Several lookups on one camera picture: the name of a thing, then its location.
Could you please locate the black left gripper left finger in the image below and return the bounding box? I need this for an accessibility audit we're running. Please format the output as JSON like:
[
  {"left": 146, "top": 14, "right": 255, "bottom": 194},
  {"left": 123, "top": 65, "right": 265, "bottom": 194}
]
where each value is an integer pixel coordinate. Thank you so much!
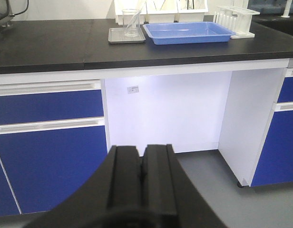
[{"left": 107, "top": 146, "right": 143, "bottom": 210}]

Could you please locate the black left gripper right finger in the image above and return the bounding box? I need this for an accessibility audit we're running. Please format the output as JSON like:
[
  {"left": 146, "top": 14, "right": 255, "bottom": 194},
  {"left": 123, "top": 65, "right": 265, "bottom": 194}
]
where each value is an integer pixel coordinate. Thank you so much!
[{"left": 142, "top": 144, "right": 177, "bottom": 216}]

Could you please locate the clear glass test tube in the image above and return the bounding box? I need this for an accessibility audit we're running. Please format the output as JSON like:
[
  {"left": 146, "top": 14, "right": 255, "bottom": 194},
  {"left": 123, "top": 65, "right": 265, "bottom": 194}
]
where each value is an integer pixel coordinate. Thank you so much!
[{"left": 125, "top": 0, "right": 146, "bottom": 37}]

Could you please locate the white test tube rack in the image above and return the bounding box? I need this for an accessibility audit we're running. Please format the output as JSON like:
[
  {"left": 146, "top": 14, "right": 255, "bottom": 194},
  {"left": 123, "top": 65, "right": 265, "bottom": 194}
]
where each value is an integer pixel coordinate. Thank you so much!
[{"left": 213, "top": 6, "right": 260, "bottom": 39}]

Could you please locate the white blue lab cabinet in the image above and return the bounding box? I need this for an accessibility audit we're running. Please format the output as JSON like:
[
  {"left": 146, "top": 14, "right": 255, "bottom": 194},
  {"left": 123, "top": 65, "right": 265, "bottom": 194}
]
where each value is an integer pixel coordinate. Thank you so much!
[{"left": 0, "top": 59, "right": 293, "bottom": 216}]

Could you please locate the small metal tray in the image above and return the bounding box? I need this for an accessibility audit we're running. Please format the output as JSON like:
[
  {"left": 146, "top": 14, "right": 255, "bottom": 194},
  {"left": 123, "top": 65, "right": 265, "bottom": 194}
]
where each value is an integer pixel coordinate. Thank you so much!
[{"left": 108, "top": 28, "right": 146, "bottom": 44}]

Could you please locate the blue plastic tray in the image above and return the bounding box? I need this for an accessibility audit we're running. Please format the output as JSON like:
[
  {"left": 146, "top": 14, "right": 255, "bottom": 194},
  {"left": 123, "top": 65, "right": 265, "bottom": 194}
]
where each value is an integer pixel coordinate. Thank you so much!
[{"left": 143, "top": 22, "right": 235, "bottom": 45}]

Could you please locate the left white storage bin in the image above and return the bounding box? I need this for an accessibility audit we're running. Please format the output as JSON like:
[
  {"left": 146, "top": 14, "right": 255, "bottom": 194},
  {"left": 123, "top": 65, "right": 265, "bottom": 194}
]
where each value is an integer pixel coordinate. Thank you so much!
[{"left": 114, "top": 0, "right": 147, "bottom": 25}]

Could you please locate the white storage bin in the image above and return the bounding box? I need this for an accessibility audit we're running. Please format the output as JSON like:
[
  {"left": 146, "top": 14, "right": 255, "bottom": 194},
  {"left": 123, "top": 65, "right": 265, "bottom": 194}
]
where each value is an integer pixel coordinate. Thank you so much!
[
  {"left": 175, "top": 0, "right": 208, "bottom": 22},
  {"left": 146, "top": 0, "right": 178, "bottom": 23},
  {"left": 114, "top": 0, "right": 147, "bottom": 25}
]

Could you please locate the clear glass beaker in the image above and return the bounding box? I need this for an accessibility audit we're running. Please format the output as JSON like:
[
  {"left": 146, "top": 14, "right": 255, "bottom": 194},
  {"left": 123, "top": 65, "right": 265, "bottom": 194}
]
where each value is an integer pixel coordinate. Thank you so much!
[{"left": 122, "top": 9, "right": 140, "bottom": 37}]

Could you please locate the middle white storage bin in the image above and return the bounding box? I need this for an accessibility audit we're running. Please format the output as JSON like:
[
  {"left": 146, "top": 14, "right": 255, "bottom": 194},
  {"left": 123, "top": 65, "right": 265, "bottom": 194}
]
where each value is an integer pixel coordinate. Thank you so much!
[{"left": 146, "top": 0, "right": 178, "bottom": 23}]

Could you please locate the right white storage bin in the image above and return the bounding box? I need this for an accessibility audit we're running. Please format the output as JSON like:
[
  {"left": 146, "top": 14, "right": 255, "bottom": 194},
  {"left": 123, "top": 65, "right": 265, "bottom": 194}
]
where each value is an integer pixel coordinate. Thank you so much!
[{"left": 175, "top": 0, "right": 208, "bottom": 22}]

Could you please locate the white faucet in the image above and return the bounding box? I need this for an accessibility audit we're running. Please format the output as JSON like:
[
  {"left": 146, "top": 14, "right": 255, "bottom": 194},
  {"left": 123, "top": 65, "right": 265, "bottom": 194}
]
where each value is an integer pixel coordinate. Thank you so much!
[{"left": 281, "top": 0, "right": 292, "bottom": 18}]

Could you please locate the metal equipment with cable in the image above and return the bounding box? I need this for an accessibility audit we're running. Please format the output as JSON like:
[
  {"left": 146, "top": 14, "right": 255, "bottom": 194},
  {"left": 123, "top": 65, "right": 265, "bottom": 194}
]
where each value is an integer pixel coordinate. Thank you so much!
[{"left": 0, "top": 0, "right": 29, "bottom": 29}]

